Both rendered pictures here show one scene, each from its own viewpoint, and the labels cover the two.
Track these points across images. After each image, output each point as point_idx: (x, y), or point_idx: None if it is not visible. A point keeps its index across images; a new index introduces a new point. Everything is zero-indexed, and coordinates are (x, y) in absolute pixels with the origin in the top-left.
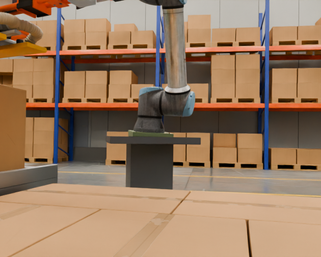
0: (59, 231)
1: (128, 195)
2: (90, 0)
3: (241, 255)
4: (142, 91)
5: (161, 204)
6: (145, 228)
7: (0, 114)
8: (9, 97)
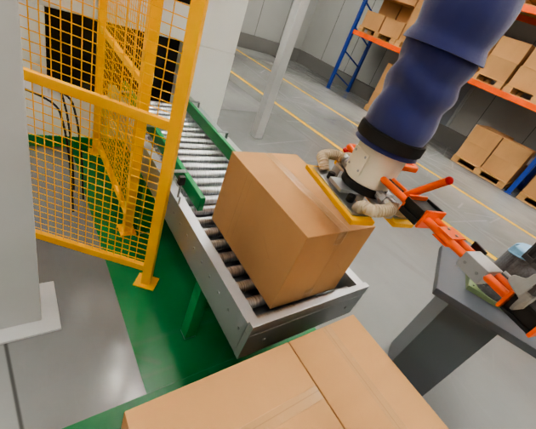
0: None
1: (398, 416)
2: (485, 283)
3: None
4: (516, 252)
5: None
6: None
7: (338, 252)
8: (355, 237)
